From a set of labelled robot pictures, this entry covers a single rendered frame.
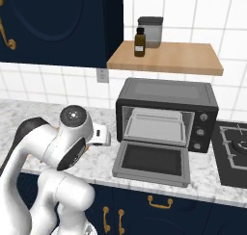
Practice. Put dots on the navy base cupboard door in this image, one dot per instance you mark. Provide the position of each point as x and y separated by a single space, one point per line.
128 213
99 203

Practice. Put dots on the wooden wall shelf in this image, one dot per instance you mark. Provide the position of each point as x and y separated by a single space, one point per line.
173 57

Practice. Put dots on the brown glass bottle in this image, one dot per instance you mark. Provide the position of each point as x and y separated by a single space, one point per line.
140 43

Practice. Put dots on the black hob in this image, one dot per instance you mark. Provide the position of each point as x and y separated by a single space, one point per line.
231 155

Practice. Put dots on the grey toaster oven tray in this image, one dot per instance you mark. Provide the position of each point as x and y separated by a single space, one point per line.
157 126

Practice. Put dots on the navy base cupboard front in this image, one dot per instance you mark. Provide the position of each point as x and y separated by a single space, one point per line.
228 219

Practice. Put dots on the grey lidded canister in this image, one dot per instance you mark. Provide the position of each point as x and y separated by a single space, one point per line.
153 28

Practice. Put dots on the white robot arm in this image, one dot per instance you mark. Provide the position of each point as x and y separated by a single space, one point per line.
38 142

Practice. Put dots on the navy drawer front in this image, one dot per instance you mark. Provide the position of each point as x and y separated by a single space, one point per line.
173 219

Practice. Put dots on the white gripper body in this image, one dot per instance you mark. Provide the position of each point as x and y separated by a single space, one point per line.
102 142

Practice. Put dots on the white wall socket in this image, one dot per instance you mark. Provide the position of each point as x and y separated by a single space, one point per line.
102 75

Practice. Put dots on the orange baguette bread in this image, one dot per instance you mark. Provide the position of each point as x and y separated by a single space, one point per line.
86 148

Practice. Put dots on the black toaster oven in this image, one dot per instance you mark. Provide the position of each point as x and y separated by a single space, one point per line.
164 91

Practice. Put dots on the grey toaster oven door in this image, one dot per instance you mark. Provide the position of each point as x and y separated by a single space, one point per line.
151 160

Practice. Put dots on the navy wall cupboard door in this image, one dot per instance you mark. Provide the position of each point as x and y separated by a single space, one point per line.
64 23

